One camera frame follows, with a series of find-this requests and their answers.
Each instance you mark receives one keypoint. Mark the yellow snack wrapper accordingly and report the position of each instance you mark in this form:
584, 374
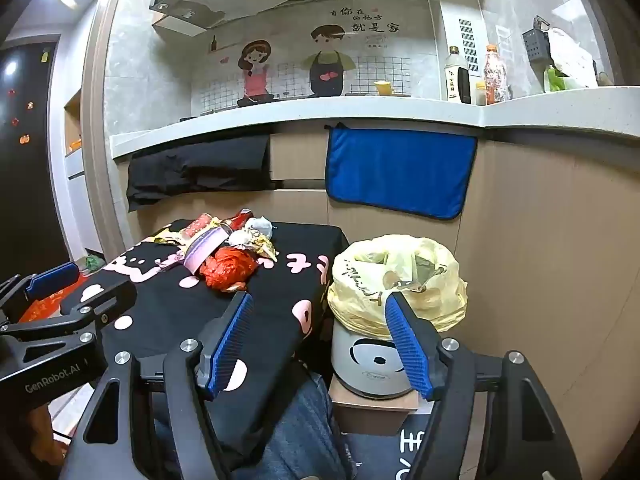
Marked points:
262, 249

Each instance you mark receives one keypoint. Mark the yellow cup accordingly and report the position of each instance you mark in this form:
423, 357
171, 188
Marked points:
384, 88

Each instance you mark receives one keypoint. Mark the orange drink bottle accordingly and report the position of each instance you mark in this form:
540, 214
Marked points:
495, 77

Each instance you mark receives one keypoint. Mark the white plastic bag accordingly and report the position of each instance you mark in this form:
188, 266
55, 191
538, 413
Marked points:
572, 57

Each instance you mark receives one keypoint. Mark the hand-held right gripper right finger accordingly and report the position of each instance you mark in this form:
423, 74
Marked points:
407, 345

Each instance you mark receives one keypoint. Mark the sauce bottle with white label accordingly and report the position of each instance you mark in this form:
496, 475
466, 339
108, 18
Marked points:
455, 77

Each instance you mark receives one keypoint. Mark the white and blue paper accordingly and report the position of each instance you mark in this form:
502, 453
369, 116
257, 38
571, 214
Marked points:
260, 226

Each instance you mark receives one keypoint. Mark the black printed tablecloth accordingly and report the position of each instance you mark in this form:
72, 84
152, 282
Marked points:
170, 310

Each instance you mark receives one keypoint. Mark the yellow plastic bag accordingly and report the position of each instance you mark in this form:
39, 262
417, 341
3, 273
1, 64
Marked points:
395, 270

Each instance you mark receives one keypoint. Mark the blue towel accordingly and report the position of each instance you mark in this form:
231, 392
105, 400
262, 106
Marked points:
400, 172

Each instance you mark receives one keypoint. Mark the white kitchen counter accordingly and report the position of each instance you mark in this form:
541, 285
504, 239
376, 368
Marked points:
300, 117

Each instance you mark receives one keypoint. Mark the black mat with white print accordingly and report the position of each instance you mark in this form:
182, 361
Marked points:
405, 452

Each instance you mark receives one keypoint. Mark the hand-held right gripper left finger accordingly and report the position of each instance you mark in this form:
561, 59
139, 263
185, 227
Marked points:
227, 345

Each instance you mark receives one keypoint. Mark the white bin with panda face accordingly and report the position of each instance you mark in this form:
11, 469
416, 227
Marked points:
370, 360

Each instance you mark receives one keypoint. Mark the black cloth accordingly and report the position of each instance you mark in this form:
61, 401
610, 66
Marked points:
195, 170

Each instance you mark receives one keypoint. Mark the green bottle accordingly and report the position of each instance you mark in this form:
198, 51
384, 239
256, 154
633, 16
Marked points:
554, 80

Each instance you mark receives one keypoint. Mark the purple pink sponge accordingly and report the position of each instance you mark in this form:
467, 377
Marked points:
202, 250

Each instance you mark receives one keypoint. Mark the red plastic bag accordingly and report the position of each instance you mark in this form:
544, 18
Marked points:
227, 267

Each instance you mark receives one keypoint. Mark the grey utensil holder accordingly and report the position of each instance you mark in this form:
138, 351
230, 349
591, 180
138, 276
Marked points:
536, 42

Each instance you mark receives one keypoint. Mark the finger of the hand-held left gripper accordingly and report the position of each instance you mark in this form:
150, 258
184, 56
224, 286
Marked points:
110, 297
50, 280

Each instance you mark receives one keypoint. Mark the white perforated panel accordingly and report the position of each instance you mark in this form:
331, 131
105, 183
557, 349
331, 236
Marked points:
462, 40

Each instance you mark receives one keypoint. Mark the person's jeans leg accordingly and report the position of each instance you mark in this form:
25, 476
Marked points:
300, 435

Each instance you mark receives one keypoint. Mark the cardboard box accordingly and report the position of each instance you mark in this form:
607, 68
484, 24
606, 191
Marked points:
372, 412

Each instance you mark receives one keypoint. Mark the black refrigerator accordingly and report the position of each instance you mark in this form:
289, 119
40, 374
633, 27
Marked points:
25, 160

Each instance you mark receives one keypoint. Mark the red drink can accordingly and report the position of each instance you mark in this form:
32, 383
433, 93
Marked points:
197, 225
240, 219

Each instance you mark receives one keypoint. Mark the cartoon wall poster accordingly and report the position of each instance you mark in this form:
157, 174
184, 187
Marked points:
300, 65

